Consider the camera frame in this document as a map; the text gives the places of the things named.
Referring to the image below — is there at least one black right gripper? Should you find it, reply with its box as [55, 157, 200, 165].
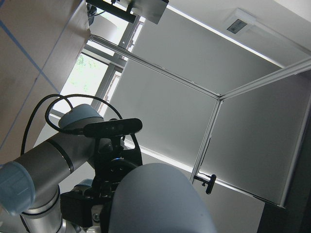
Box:
[60, 135, 142, 228]

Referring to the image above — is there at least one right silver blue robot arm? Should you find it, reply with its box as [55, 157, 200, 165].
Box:
[0, 104, 142, 233]

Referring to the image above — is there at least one brown paper table cover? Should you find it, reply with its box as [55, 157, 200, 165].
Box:
[0, 0, 90, 164]

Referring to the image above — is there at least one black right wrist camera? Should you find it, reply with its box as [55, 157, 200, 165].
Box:
[83, 118, 142, 138]

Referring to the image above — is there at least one black camera cable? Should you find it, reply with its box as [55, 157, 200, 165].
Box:
[20, 94, 127, 156]

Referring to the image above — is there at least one black mounted side camera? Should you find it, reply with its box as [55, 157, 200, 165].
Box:
[194, 174, 217, 195]

